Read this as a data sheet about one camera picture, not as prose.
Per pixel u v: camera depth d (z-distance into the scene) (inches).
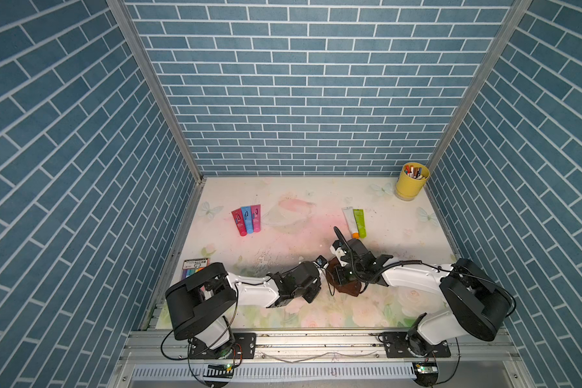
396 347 29.0
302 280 26.3
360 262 27.3
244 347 29.0
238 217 41.2
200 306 17.2
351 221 40.3
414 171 42.6
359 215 41.4
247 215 41.3
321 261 30.3
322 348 29.4
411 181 40.3
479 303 17.5
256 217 41.2
